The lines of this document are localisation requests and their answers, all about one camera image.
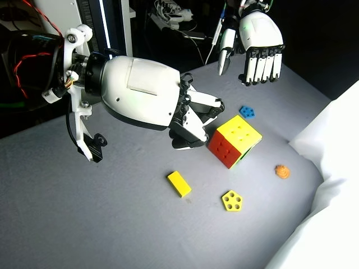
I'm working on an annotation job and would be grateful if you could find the yellow rectangular block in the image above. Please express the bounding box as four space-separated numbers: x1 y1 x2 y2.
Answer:
166 170 192 198

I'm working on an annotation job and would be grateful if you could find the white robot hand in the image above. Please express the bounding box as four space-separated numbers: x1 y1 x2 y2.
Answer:
217 8 286 87
100 55 225 151

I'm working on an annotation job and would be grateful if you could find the grey table cloth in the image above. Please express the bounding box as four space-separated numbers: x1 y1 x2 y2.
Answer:
0 54 332 269

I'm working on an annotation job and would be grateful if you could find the white backdrop cloth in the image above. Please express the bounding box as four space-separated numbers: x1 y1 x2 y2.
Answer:
265 80 359 269

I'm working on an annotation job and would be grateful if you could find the multicoloured puzzle cube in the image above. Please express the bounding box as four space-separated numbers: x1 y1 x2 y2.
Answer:
206 114 264 170

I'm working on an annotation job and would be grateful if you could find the grey flat device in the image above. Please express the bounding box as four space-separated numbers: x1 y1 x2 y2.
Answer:
179 30 207 40

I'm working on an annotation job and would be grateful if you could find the yellow pentagon block with holes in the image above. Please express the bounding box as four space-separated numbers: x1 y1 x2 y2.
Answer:
221 189 243 212

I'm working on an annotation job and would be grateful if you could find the white column with blue light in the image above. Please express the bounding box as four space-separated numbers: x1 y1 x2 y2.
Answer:
33 0 137 58

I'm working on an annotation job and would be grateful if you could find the blue pentagon block with holes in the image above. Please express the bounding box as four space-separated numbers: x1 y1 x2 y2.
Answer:
239 105 256 120

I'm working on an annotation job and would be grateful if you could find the white device with black cables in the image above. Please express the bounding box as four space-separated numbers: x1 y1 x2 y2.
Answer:
148 0 195 31

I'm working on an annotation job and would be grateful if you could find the orange swirl toy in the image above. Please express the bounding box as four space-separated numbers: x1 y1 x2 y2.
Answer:
274 164 291 179

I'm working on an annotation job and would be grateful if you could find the white cable with blue plug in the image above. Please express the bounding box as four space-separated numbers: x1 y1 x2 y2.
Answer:
204 5 227 66

